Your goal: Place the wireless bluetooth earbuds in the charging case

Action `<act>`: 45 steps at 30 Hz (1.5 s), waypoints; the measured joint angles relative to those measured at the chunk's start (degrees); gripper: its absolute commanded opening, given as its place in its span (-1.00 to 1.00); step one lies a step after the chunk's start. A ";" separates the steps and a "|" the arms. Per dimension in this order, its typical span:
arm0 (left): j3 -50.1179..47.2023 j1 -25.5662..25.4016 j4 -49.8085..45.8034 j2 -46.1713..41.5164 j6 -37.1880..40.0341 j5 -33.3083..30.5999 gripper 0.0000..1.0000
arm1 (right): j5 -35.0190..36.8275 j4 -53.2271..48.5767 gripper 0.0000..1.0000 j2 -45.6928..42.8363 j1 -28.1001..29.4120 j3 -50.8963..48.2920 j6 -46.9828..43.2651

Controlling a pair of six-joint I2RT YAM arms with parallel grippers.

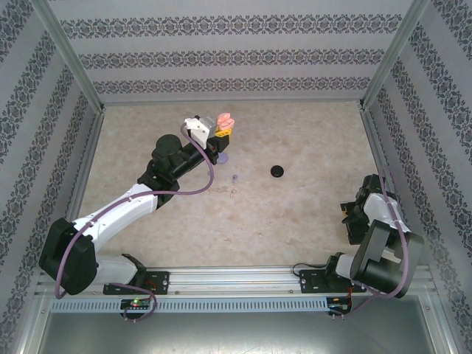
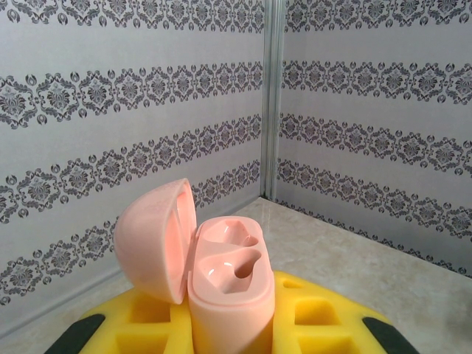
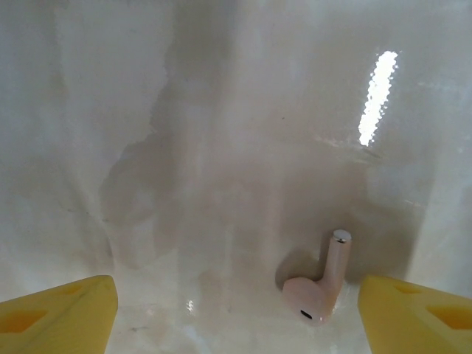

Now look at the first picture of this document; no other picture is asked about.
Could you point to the aluminium table side rail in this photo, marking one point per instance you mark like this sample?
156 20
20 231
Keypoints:
376 147
90 147

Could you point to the pink round charging case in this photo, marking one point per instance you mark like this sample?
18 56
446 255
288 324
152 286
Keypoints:
225 121

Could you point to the right small circuit board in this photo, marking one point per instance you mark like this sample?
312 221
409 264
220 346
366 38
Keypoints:
339 306

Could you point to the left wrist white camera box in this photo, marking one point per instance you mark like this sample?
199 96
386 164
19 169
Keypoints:
195 129

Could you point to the black round charging case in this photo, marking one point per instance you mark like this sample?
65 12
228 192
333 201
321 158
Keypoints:
277 170

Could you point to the grey metal panel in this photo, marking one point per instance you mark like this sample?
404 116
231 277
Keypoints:
236 335

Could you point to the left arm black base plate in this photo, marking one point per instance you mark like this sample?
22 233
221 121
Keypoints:
158 282

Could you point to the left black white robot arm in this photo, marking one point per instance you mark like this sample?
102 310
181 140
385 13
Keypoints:
110 217

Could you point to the small circuit board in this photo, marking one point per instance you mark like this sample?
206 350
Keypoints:
339 306
136 303

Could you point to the aluminium mounting rail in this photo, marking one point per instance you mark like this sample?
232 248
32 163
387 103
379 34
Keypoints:
236 280

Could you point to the purple round charging case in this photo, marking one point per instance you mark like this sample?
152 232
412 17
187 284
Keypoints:
223 159

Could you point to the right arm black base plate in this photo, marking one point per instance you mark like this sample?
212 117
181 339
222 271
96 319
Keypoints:
309 282

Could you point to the left small circuit board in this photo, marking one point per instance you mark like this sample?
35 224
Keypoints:
136 303

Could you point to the aluminium frame post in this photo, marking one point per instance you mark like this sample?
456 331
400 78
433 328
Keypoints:
396 48
65 48

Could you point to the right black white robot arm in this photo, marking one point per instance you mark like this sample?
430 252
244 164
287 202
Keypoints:
380 258

